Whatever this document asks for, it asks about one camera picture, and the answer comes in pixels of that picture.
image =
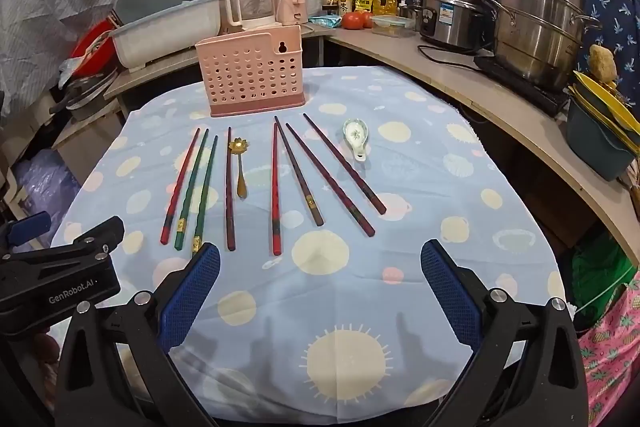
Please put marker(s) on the black induction cooker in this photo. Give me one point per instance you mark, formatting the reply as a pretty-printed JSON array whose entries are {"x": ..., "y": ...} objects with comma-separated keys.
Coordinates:
[{"x": 525, "y": 89}]

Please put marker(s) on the bright red chopstick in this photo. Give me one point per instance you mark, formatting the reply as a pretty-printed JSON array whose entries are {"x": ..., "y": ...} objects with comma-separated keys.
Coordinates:
[{"x": 275, "y": 189}]

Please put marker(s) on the red chopstick with black bands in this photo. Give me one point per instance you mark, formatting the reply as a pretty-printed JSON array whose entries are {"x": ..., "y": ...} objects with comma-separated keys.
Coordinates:
[{"x": 180, "y": 186}]

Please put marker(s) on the small steel pot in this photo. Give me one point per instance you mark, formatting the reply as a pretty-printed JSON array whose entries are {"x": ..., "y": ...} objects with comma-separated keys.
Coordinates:
[{"x": 410, "y": 12}]

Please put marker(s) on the blue snack packet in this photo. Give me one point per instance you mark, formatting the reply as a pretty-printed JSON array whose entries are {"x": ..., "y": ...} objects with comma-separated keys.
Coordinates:
[{"x": 325, "y": 21}]

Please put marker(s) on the brown chopstick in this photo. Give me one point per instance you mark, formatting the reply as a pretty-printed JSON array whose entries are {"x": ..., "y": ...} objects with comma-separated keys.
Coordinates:
[{"x": 297, "y": 171}]

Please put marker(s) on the white blender jug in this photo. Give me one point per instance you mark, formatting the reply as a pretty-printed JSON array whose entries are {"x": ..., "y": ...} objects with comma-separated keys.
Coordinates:
[{"x": 255, "y": 4}]

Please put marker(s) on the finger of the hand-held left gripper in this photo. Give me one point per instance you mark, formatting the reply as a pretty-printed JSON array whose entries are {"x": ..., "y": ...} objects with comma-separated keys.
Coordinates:
[
  {"x": 30, "y": 227},
  {"x": 95, "y": 237}
]

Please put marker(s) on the steel rice cooker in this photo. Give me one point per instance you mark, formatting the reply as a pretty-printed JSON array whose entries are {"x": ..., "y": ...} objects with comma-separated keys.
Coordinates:
[{"x": 450, "y": 22}]

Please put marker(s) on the glass food container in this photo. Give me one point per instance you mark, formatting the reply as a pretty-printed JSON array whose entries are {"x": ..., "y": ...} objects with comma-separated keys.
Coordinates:
[{"x": 392, "y": 26}]

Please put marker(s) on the grey tarp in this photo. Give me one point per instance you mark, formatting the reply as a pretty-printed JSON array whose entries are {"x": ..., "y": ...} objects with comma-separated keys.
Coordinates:
[{"x": 55, "y": 7}]

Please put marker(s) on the wooden counter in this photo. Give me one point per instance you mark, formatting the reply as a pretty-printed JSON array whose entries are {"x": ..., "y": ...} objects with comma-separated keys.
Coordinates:
[{"x": 450, "y": 72}]

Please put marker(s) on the green plastic bag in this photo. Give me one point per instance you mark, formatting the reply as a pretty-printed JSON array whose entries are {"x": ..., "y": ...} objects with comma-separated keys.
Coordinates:
[{"x": 600, "y": 267}]

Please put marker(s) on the yellow seasoning packet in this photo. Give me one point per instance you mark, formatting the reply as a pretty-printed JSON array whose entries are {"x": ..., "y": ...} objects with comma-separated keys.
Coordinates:
[{"x": 364, "y": 2}]

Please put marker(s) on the red tomato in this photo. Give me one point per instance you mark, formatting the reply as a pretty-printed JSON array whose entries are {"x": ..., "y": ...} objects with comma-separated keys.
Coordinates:
[
  {"x": 353, "y": 20},
  {"x": 369, "y": 19}
]

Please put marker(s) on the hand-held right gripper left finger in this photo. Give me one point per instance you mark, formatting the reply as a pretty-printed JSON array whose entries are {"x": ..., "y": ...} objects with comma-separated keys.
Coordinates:
[{"x": 192, "y": 297}]

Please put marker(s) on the stack of dark pans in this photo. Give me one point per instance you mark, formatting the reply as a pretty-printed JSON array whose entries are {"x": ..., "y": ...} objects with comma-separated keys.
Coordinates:
[{"x": 85, "y": 97}]

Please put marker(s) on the pink pineapple print cloth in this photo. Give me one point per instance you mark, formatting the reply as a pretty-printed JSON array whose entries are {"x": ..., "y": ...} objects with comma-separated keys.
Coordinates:
[{"x": 610, "y": 357}]

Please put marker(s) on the tan loofah sponge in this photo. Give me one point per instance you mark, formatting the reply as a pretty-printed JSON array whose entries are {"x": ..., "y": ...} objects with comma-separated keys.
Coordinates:
[{"x": 602, "y": 62}]

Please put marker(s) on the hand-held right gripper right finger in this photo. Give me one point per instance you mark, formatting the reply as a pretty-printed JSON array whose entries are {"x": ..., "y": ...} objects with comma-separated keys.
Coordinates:
[{"x": 450, "y": 292}]

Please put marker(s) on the white ceramic spoon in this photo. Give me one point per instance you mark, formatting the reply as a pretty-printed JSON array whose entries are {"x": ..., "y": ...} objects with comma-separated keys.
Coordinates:
[{"x": 354, "y": 134}]

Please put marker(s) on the red bowl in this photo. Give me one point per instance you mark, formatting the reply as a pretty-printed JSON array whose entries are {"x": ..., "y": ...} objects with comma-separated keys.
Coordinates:
[{"x": 85, "y": 42}]

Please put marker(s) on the grey dish drainer box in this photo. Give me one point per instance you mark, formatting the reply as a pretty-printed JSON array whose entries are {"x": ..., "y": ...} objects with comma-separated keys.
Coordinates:
[{"x": 165, "y": 32}]

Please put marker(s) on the steel steamer pot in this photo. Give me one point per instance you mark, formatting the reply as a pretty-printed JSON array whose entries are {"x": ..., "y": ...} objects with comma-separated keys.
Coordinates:
[{"x": 535, "y": 27}]

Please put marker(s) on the pink perforated utensil holder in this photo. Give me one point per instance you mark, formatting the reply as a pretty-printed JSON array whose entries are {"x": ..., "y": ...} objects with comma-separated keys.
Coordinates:
[{"x": 250, "y": 72}]

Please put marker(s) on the blue planet print tablecloth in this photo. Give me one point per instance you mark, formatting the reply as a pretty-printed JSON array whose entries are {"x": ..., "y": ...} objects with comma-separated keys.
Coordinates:
[{"x": 400, "y": 217}]

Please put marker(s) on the blue plastic bag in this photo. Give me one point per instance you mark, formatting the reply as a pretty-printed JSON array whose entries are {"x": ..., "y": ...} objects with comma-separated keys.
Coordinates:
[{"x": 45, "y": 187}]

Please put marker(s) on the gold flower spoon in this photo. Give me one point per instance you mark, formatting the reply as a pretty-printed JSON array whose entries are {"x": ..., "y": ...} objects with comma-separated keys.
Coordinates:
[{"x": 240, "y": 177}]

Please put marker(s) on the stack of yellow plates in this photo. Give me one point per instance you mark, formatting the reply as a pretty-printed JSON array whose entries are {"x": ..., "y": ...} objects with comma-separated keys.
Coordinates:
[{"x": 610, "y": 107}]

